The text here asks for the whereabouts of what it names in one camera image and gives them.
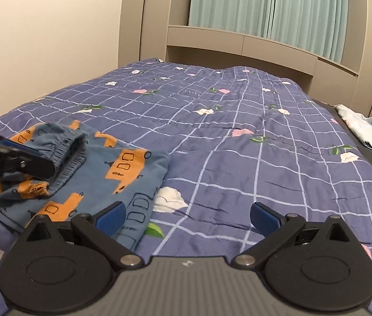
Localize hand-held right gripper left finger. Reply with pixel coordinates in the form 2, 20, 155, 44
18, 201, 143, 269

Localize teal curtain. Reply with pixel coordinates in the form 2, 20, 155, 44
188, 0, 277, 39
268, 0, 350, 64

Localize blue checked floral blanket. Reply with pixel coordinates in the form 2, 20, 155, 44
0, 57, 372, 316

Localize grey headboard cabinet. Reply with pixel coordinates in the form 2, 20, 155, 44
165, 24, 360, 101

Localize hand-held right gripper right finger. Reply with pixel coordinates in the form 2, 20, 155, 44
234, 201, 359, 268

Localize light blue crumpled cloth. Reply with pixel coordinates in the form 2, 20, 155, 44
333, 103, 372, 159

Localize blue pants with orange vehicles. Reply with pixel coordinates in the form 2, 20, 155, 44
0, 120, 171, 251

